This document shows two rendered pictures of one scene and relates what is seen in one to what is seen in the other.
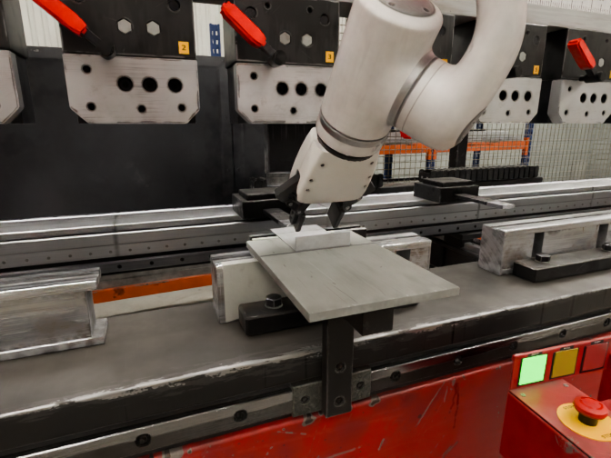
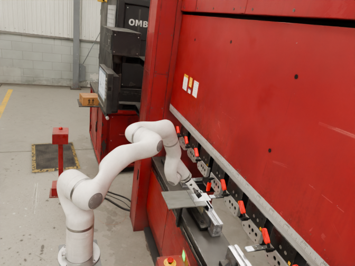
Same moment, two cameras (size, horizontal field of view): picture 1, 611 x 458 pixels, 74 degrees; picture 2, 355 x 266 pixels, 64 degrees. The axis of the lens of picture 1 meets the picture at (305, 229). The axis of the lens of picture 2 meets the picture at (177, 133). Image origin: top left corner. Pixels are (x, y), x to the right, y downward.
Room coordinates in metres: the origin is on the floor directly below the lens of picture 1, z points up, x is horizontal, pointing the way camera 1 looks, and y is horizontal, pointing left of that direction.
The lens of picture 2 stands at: (0.39, -1.67, 2.08)
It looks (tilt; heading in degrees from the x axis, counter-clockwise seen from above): 21 degrees down; 90
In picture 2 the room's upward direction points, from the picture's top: 9 degrees clockwise
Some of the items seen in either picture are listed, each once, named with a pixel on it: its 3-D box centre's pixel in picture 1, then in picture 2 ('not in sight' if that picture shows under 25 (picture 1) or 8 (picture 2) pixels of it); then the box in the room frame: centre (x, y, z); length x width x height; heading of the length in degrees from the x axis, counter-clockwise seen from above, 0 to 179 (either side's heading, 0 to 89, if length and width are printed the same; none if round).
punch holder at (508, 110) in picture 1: (491, 76); (239, 196); (0.78, -0.34, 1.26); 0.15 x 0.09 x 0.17; 111
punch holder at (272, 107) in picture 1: (281, 65); (208, 161); (0.63, 0.04, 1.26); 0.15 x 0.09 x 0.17; 111
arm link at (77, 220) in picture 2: not in sight; (76, 198); (0.00, -0.62, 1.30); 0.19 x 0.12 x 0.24; 143
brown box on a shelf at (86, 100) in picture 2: not in sight; (89, 98); (-0.73, 1.74, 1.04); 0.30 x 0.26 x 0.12; 115
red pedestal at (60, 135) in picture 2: not in sight; (61, 161); (-0.86, 1.20, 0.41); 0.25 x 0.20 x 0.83; 21
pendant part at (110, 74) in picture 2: not in sight; (108, 87); (-0.29, 0.93, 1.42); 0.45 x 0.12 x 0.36; 116
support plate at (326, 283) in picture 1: (335, 263); (183, 198); (0.51, -0.04, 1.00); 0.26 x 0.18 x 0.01; 21
